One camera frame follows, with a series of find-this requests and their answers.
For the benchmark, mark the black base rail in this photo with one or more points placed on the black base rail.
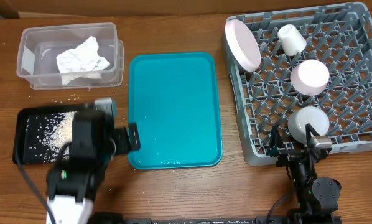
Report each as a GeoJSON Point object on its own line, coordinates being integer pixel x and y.
{"type": "Point", "coordinates": [117, 218]}

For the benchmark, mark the pile of rice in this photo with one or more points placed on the pile of rice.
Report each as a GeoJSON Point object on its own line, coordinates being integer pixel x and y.
{"type": "Point", "coordinates": [60, 133]}

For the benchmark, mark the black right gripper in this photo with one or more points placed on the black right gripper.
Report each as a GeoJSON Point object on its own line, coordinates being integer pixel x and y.
{"type": "Point", "coordinates": [275, 148]}

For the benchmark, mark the cream cup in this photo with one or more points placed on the cream cup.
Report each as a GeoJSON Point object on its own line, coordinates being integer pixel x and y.
{"type": "Point", "coordinates": [292, 41]}

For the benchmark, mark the white napkin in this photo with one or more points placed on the white napkin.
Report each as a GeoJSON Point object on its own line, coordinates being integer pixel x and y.
{"type": "Point", "coordinates": [83, 58]}

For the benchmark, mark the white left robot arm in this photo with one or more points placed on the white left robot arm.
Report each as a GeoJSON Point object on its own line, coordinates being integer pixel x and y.
{"type": "Point", "coordinates": [80, 166]}

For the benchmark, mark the grey dishwasher rack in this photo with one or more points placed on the grey dishwasher rack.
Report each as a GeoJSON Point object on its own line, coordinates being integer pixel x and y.
{"type": "Point", "coordinates": [340, 36]}

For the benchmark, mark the teal serving tray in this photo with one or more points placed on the teal serving tray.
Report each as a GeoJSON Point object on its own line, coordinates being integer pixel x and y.
{"type": "Point", "coordinates": [173, 99]}

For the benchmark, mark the black tray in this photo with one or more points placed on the black tray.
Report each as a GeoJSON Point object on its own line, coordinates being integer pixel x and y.
{"type": "Point", "coordinates": [21, 122]}

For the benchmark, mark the clear plastic bin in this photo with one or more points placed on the clear plastic bin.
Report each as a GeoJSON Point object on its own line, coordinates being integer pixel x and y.
{"type": "Point", "coordinates": [39, 46]}

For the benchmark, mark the large white plate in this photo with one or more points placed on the large white plate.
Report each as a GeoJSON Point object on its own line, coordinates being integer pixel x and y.
{"type": "Point", "coordinates": [242, 44]}

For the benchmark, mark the small pink bowl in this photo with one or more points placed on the small pink bowl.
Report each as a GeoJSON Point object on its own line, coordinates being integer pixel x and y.
{"type": "Point", "coordinates": [310, 77]}

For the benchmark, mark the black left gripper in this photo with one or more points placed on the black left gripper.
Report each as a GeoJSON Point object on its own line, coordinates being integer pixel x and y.
{"type": "Point", "coordinates": [124, 145]}

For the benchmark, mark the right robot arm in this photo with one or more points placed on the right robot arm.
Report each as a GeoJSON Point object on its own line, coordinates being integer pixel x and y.
{"type": "Point", "coordinates": [317, 197]}

